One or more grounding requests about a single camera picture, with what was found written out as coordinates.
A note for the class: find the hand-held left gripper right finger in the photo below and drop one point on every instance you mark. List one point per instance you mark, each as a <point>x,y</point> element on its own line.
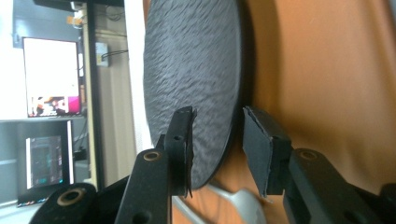
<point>264,149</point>

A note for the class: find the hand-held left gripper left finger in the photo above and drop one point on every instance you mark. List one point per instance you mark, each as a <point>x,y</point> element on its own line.
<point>179,149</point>

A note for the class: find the silver fork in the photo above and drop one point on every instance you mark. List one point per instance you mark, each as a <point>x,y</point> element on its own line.
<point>241,203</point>

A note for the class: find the dark grey round plate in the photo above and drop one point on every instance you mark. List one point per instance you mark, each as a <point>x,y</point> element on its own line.
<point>193,62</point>

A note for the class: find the brown wooden tray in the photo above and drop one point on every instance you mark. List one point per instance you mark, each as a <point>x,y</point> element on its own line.
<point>327,77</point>

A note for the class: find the black metal pole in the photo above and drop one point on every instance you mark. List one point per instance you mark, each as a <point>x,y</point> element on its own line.
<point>93,93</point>

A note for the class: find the dark computer monitor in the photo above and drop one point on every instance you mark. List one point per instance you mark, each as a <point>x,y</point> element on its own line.
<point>43,161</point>

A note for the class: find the bright computer monitor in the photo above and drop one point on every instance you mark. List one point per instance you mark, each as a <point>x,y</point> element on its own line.
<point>51,74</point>

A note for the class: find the small white wall box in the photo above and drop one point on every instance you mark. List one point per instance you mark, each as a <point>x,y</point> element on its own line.
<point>102,54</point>

